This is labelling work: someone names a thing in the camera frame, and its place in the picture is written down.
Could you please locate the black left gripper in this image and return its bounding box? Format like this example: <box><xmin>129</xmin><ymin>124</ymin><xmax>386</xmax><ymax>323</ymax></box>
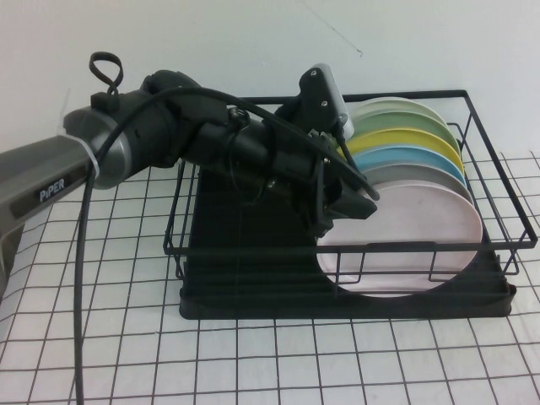
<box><xmin>252</xmin><ymin>113</ymin><xmax>379</xmax><ymax>238</ymax></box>

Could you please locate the pink plate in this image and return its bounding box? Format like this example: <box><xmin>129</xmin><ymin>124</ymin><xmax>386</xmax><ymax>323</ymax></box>
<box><xmin>315</xmin><ymin>181</ymin><xmax>484</xmax><ymax>299</ymax></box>

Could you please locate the blue plate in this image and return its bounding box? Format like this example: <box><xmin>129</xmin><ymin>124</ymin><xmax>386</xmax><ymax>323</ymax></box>
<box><xmin>351</xmin><ymin>146</ymin><xmax>467</xmax><ymax>187</ymax></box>

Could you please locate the grey plate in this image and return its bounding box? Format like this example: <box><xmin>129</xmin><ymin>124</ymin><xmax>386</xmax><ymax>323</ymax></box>
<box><xmin>361</xmin><ymin>164</ymin><xmax>474</xmax><ymax>204</ymax></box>

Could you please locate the yellow plate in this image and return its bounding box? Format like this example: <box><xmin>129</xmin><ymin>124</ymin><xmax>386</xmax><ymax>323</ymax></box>
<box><xmin>344</xmin><ymin>129</ymin><xmax>466</xmax><ymax>178</ymax></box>

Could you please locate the green plate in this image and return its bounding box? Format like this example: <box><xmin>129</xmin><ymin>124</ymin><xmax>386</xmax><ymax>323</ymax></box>
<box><xmin>351</xmin><ymin>110</ymin><xmax>461</xmax><ymax>157</ymax></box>

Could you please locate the pale whitish plate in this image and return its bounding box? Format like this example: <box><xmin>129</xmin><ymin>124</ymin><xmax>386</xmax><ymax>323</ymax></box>
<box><xmin>347</xmin><ymin>96</ymin><xmax>451</xmax><ymax>132</ymax></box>

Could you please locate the black plastic drip tray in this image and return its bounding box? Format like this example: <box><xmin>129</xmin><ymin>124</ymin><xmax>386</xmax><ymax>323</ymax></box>
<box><xmin>179</xmin><ymin>166</ymin><xmax>518</xmax><ymax>321</ymax></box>

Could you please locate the white black-grid tablecloth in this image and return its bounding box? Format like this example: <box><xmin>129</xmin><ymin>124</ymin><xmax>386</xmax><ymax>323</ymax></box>
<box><xmin>0</xmin><ymin>149</ymin><xmax>540</xmax><ymax>405</ymax></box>

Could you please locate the black wire dish rack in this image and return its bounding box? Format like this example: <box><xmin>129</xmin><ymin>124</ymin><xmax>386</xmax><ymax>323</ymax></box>
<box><xmin>162</xmin><ymin>87</ymin><xmax>540</xmax><ymax>292</ymax></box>

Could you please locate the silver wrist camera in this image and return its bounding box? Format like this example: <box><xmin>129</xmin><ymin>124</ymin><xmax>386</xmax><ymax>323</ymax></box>
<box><xmin>297</xmin><ymin>62</ymin><xmax>356</xmax><ymax>140</ymax></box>

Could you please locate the white cable tie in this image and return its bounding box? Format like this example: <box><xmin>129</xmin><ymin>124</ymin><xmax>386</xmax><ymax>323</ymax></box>
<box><xmin>62</xmin><ymin>130</ymin><xmax>102</xmax><ymax>176</ymax></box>

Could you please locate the black cable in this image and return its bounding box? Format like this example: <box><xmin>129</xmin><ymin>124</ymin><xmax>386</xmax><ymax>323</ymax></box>
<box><xmin>73</xmin><ymin>86</ymin><xmax>380</xmax><ymax>405</ymax></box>

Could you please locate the black strap loop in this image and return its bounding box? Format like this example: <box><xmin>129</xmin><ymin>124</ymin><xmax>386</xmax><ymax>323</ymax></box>
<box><xmin>89</xmin><ymin>51</ymin><xmax>123</xmax><ymax>97</ymax></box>

